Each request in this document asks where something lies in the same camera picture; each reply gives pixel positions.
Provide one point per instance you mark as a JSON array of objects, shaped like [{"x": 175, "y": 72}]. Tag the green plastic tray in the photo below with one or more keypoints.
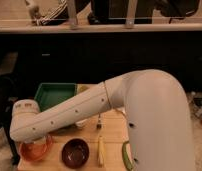
[{"x": 51, "y": 94}]

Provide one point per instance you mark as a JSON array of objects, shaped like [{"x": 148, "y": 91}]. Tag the green can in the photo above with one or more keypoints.
[{"x": 81, "y": 89}]

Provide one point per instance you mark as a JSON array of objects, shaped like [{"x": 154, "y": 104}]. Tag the metal fork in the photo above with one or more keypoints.
[{"x": 99, "y": 122}]

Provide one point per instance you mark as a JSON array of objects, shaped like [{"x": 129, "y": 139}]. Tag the orange bowl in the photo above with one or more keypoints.
[{"x": 36, "y": 154}]

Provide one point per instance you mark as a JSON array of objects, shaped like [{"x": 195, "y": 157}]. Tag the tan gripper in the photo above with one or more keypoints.
[{"x": 40, "y": 142}]

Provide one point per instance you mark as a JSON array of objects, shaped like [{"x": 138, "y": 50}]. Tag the white cup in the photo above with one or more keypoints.
[{"x": 81, "y": 124}]

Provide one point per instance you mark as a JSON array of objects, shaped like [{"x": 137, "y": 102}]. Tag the dark red bowl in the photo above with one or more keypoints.
[{"x": 75, "y": 153}]

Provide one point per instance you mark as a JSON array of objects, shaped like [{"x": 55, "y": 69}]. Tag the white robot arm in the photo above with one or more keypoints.
[{"x": 157, "y": 116}]

